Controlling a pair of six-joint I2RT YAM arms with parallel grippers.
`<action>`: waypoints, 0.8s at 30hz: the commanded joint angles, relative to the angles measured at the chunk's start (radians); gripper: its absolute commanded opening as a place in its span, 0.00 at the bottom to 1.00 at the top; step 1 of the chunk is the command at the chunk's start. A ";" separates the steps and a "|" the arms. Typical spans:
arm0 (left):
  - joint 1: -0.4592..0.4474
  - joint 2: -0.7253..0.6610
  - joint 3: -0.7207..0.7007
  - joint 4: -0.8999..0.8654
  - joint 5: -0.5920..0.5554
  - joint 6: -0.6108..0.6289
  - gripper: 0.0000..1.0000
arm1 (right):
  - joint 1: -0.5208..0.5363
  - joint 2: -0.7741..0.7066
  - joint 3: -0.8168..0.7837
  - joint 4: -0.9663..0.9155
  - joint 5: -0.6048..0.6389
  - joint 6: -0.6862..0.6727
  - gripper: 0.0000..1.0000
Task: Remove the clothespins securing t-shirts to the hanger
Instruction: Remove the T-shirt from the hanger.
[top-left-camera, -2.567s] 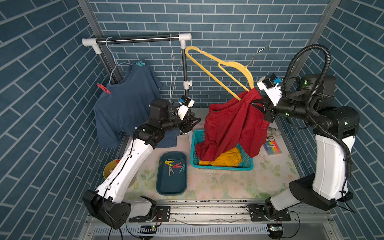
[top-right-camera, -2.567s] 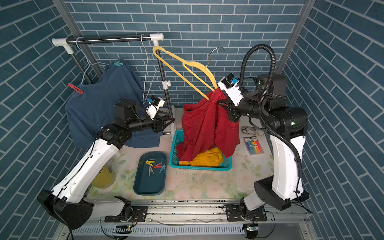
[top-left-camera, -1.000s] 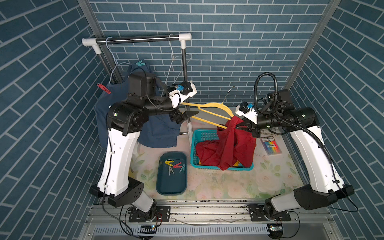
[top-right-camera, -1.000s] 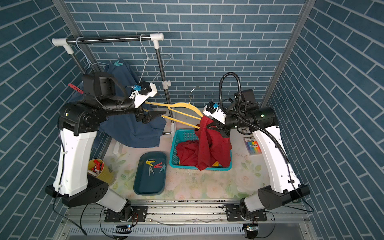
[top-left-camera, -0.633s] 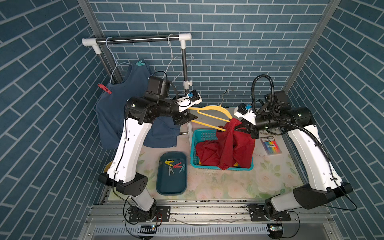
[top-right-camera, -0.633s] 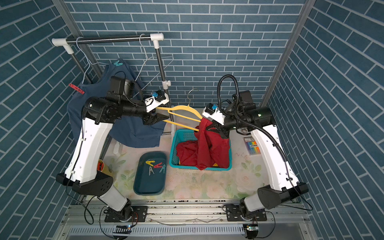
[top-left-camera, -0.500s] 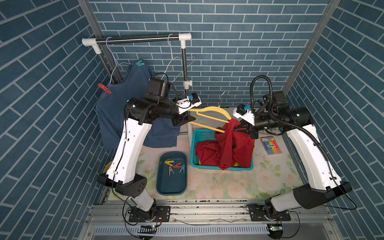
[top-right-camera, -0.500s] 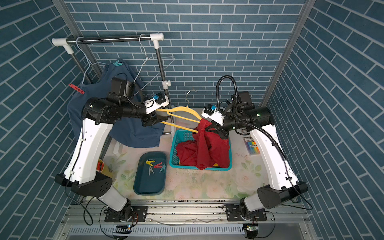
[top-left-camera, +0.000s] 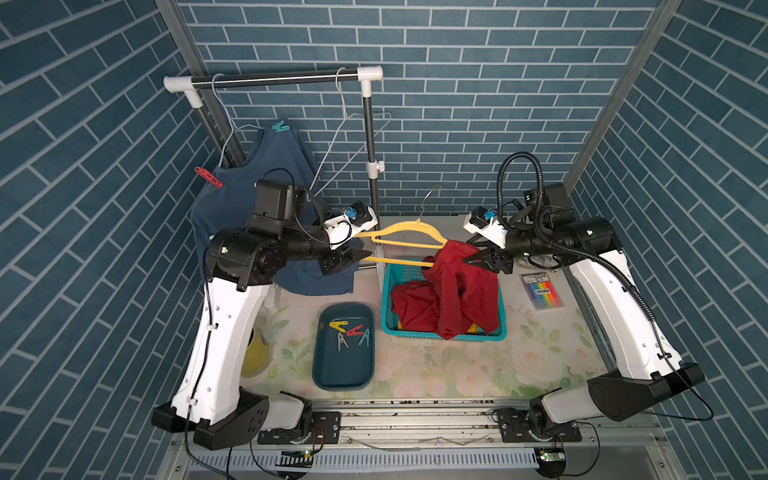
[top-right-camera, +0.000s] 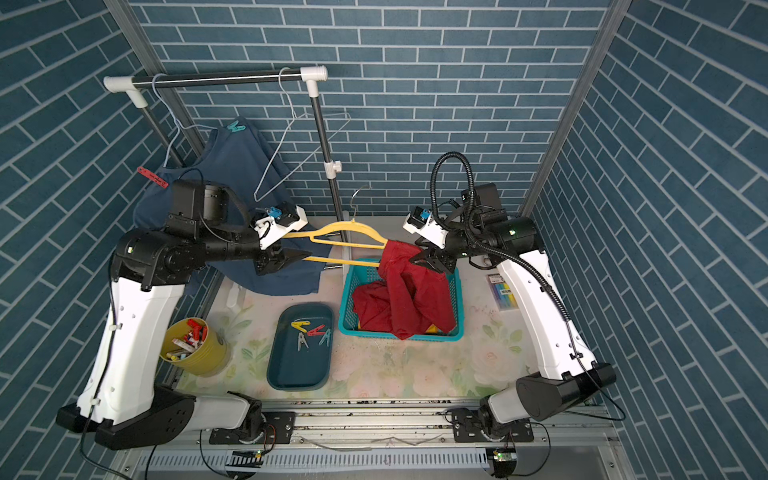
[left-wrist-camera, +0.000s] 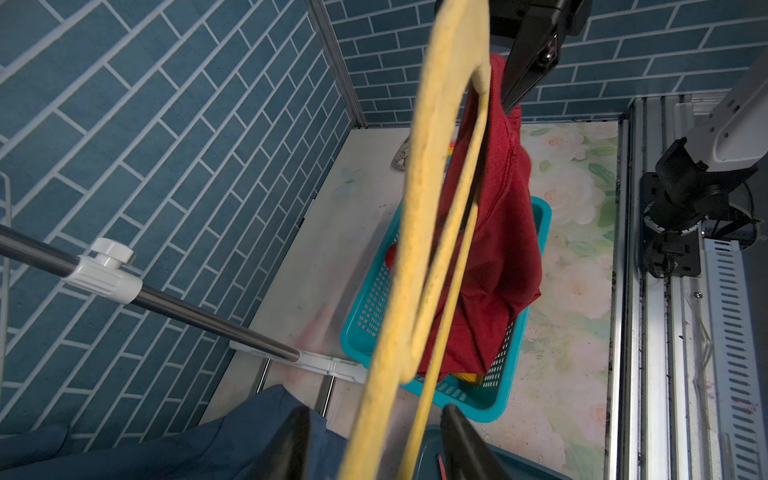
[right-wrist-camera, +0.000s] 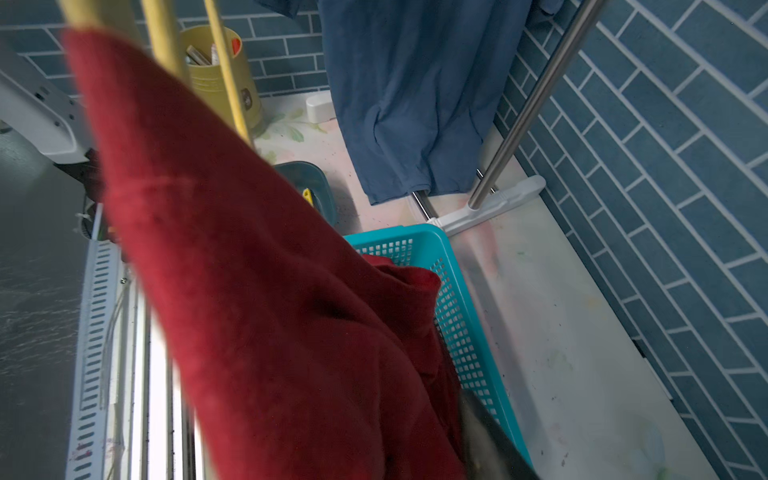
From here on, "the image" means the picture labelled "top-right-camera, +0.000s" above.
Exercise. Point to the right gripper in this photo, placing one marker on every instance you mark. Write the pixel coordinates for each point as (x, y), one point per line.
(436, 261)

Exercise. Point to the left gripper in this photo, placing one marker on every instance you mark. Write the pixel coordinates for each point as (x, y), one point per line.
(278, 260)

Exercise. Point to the red t-shirt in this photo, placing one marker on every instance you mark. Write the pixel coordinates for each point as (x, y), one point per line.
(406, 299)

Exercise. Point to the yellow plastic hanger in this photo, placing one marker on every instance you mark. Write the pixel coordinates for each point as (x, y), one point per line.
(347, 234)

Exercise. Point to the yellow clothespin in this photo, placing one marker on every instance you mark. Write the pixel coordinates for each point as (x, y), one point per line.
(301, 326)

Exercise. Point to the red clothespin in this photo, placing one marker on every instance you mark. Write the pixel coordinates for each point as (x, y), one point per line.
(151, 176)
(317, 331)

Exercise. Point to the grey clothespin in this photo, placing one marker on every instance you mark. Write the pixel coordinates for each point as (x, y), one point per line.
(302, 342)

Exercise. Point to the blue grey t-shirt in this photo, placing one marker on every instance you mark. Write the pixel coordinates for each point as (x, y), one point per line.
(244, 162)

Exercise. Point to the light blue wire hanger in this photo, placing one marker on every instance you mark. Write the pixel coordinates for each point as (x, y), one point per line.
(179, 129)

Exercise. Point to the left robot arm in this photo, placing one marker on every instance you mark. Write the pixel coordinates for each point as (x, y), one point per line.
(148, 273)

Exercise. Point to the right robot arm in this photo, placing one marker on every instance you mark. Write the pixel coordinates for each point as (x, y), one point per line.
(567, 372)

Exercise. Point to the teal plastic basket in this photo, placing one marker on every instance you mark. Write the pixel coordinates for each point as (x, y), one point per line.
(359, 275)

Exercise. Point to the rainbow marker pack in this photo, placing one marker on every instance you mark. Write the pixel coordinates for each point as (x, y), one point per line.
(502, 292)

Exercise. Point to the dark teal tray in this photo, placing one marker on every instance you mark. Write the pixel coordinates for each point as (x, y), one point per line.
(300, 357)

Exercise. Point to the yellow bowl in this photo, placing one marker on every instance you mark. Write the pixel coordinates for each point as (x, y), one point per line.
(195, 347)

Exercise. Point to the metal clothes rack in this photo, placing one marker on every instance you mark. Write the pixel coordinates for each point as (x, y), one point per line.
(311, 76)

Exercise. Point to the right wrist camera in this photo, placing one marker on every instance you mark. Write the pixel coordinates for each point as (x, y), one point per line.
(422, 222)

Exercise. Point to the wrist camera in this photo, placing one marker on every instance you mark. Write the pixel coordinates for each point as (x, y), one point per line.
(278, 222)
(422, 222)

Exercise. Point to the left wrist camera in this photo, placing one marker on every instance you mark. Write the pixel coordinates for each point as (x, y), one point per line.
(278, 222)

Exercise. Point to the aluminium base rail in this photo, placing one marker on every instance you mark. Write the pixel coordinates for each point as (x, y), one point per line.
(389, 440)

